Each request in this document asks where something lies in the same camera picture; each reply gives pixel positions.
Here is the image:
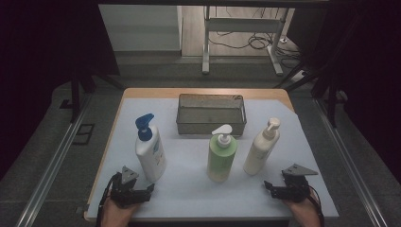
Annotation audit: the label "cream bottle with cream pump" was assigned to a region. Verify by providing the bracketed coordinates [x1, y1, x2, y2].
[242, 117, 282, 177]

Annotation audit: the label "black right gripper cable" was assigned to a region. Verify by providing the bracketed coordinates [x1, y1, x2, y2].
[306, 184, 326, 227]

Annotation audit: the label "white cabinet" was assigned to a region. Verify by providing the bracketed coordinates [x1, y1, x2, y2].
[97, 4, 184, 53]

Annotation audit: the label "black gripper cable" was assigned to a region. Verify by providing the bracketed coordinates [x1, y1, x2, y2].
[306, 184, 326, 227]
[96, 172, 123, 227]

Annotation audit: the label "green bottle with white pump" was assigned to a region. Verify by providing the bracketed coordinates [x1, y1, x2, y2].
[206, 124, 238, 183]

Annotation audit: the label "person's left hand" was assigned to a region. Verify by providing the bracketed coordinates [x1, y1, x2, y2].
[101, 198, 140, 227]

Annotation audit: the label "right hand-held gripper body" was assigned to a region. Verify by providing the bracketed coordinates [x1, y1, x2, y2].
[273, 163, 320, 203]

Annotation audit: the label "white bottle with blue pump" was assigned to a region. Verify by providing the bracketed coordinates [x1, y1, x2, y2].
[134, 113, 167, 184]

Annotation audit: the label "black floor bracket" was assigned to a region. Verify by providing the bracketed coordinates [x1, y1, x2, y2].
[72, 123, 96, 147]

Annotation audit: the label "person's right hand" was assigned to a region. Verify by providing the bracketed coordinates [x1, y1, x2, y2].
[282, 188, 322, 227]

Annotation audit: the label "black metal stand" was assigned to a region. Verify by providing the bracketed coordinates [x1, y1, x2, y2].
[59, 67, 125, 125]
[273, 60, 349, 129]

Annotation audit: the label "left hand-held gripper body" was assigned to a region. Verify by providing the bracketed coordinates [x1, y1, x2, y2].
[109, 166, 149, 209]

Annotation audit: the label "grey metal mesh basket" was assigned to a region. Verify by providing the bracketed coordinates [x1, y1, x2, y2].
[175, 93, 248, 137]

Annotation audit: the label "white metal desk frame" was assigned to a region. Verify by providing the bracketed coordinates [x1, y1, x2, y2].
[201, 5, 290, 77]

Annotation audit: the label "aluminium floor rail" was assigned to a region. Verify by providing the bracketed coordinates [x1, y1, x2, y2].
[314, 97, 388, 227]
[14, 94, 93, 227]

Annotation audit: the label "black cables on floor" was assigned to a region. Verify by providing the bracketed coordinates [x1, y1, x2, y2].
[207, 8, 302, 69]

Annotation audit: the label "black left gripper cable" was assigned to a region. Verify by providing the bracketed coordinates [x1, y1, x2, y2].
[96, 172, 123, 227]

